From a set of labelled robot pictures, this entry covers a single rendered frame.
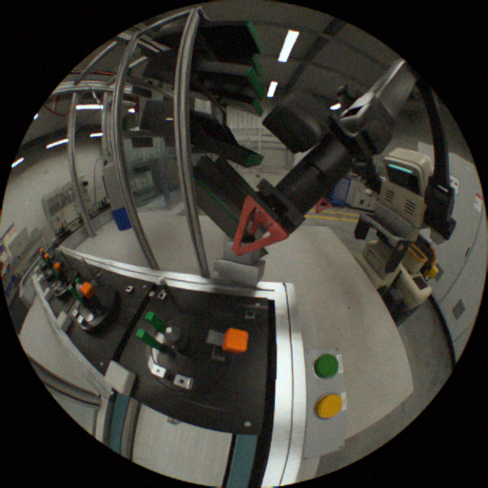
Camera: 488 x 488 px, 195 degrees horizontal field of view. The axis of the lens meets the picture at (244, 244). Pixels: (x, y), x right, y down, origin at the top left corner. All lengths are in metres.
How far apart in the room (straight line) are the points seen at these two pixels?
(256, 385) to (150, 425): 0.22
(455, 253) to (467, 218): 0.57
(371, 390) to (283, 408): 0.27
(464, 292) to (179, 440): 3.02
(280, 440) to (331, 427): 0.08
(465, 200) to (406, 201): 2.35
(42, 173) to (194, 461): 11.19
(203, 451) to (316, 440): 0.17
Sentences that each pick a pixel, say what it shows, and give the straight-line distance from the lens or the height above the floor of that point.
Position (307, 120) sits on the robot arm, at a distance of 0.19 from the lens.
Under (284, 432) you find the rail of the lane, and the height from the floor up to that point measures 0.96.
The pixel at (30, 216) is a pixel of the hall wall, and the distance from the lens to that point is 10.65.
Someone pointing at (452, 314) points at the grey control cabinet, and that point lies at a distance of 3.06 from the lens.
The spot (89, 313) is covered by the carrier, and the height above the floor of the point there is 0.99.
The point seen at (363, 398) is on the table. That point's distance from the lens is 0.45.
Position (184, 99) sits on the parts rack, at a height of 1.31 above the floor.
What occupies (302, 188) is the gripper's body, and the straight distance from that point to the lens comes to 0.18.
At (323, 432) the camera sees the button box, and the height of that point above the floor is 0.96.
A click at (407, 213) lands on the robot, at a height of 1.13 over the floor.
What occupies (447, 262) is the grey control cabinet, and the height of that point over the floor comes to 0.68.
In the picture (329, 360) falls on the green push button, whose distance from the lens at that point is 0.27.
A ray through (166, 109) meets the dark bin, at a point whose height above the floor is 1.32.
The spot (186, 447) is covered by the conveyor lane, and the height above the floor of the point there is 0.92.
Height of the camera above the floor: 1.20
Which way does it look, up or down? 34 degrees down
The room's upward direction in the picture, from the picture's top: straight up
